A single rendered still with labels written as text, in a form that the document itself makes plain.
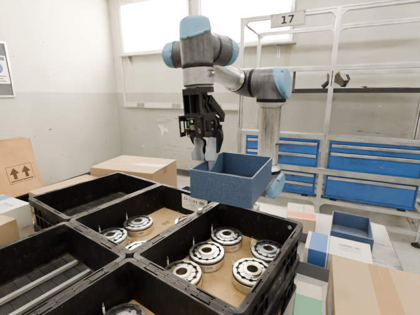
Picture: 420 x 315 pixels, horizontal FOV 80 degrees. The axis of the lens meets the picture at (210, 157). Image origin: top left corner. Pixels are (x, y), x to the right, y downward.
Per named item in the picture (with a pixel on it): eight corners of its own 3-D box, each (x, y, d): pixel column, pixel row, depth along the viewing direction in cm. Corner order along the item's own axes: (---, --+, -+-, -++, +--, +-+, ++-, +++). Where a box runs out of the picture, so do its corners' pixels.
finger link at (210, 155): (200, 175, 63) (196, 139, 61) (210, 169, 68) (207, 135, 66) (211, 176, 61) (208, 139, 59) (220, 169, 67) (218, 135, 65)
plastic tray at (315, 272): (283, 269, 90) (284, 256, 88) (294, 240, 107) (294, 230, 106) (372, 297, 77) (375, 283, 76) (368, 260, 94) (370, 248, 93)
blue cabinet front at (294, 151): (244, 184, 281) (246, 134, 267) (314, 195, 251) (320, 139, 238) (244, 185, 278) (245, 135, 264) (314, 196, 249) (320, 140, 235)
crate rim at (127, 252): (162, 188, 109) (162, 183, 109) (220, 205, 93) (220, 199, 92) (67, 227, 78) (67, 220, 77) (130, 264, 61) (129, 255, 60)
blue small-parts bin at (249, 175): (222, 173, 77) (222, 151, 76) (270, 180, 71) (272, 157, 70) (189, 197, 60) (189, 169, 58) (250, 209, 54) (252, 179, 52)
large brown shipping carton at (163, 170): (93, 199, 148) (89, 167, 143) (124, 182, 176) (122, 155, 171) (154, 209, 136) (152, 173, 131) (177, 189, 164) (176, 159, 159)
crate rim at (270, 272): (220, 205, 93) (220, 199, 92) (304, 230, 76) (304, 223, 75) (130, 264, 61) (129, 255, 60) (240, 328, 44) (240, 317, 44)
